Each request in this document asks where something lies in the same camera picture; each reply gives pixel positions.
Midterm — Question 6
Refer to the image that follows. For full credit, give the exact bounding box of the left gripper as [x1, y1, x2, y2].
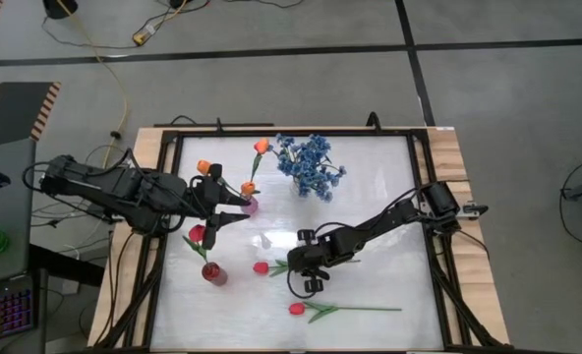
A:
[187, 175, 252, 251]

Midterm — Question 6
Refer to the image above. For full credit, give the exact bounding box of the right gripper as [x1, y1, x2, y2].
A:
[287, 228, 359, 294]

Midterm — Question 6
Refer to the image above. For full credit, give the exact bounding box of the pink glass vase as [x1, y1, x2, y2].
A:
[240, 195, 261, 216]

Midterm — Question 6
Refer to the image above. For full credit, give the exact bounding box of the red ribbed glass vase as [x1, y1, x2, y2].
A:
[201, 261, 228, 287]

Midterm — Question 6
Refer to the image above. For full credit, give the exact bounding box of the clear cut-glass vase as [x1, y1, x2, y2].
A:
[293, 175, 317, 198]

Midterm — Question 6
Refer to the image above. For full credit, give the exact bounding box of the grey desk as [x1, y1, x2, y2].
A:
[0, 137, 37, 287]

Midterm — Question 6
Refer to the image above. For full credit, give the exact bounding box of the large black striped-edge mat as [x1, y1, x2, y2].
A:
[0, 81, 63, 151]

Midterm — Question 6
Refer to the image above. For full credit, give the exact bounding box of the backlit keyboard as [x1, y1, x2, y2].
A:
[0, 274, 40, 345]

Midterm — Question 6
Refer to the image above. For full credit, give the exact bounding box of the black round floor object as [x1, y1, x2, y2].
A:
[42, 0, 80, 20]

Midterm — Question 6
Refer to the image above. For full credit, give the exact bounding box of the black table frame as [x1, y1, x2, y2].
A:
[93, 122, 513, 354]

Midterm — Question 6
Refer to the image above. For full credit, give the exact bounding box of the yellow cable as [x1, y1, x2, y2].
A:
[54, 0, 130, 166]

